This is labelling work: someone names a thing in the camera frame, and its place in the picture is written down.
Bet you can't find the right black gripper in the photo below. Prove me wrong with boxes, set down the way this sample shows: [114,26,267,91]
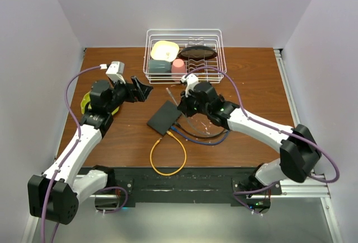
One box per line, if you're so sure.
[178,88,210,118]

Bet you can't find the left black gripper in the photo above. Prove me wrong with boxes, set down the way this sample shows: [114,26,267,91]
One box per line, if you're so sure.
[106,76,153,113]

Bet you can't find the grey ethernet cable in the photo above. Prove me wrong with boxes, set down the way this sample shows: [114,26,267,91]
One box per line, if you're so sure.
[165,87,222,135]

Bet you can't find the black ethernet cable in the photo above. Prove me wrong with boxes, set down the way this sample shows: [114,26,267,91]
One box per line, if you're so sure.
[175,121,227,139]

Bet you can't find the black network switch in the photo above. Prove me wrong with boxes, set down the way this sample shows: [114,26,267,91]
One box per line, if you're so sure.
[147,100,181,136]

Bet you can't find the blue ethernet cable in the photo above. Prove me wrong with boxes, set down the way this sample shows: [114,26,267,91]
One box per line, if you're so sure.
[171,125,230,146]

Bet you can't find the yellow ethernet cable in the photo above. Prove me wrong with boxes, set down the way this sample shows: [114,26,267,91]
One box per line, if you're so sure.
[149,130,187,176]

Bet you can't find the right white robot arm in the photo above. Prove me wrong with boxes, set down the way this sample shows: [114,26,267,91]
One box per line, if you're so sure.
[177,82,321,194]

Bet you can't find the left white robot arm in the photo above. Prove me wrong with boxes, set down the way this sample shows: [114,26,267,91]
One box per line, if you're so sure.
[27,76,153,225]

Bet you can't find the teal square cup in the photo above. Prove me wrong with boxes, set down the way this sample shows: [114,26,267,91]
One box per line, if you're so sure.
[148,59,171,73]

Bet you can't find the pink cup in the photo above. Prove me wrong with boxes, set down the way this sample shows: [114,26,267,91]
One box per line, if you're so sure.
[171,58,186,82]

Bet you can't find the yellow square bowl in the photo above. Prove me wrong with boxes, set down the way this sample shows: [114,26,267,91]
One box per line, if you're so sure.
[150,40,180,62]

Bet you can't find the dark brown plate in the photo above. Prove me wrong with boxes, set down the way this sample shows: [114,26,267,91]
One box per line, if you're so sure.
[177,45,218,61]

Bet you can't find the green polka dot plate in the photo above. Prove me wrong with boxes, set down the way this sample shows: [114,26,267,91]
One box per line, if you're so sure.
[80,92,119,115]

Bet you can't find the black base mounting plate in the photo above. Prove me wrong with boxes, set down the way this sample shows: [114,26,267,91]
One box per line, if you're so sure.
[93,167,283,213]

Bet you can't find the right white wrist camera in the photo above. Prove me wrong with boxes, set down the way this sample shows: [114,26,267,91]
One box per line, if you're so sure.
[180,74,199,97]

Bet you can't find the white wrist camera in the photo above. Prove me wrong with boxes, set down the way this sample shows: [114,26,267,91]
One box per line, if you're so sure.
[106,61,126,83]
[180,74,199,97]

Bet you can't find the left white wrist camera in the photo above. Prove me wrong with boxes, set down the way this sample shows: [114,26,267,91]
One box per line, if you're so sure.
[106,61,126,83]

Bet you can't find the white wire dish rack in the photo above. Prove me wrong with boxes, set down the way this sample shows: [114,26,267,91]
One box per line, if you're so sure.
[143,29,227,84]

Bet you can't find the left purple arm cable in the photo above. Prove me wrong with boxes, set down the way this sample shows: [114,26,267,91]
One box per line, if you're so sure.
[40,64,129,243]

